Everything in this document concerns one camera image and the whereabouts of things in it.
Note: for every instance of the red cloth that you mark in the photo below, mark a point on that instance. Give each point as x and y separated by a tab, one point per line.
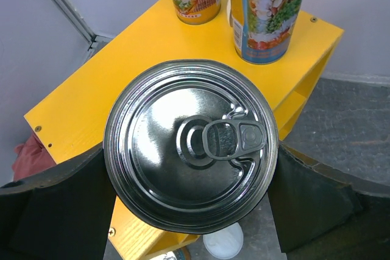
32	158

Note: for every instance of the short can white lid front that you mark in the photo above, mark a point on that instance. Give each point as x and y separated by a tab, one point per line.
225	243

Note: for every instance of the blue can with pull-tab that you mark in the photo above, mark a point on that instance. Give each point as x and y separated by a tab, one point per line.
179	254

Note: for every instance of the tall mixed-vegetable label can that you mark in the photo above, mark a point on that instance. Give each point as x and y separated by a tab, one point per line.
262	29

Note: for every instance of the blue can metal pull-tab lid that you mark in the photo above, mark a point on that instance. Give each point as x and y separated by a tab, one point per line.
191	146

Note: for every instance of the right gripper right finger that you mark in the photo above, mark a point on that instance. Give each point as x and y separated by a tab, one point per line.
323	213

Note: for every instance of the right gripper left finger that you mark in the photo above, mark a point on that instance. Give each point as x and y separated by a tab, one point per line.
63	212

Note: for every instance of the yellow open shelf cabinet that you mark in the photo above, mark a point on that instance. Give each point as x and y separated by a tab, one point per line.
71	119

